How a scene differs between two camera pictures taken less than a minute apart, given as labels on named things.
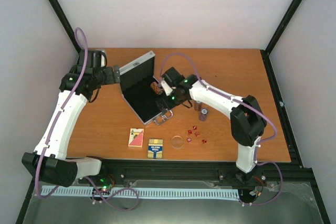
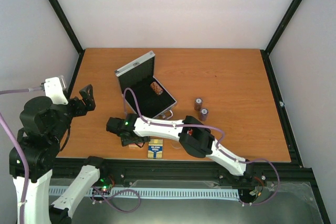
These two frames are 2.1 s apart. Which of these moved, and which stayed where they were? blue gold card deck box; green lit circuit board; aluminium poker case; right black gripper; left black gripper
Moved: right black gripper; left black gripper
Stayed: green lit circuit board; blue gold card deck box; aluminium poker case
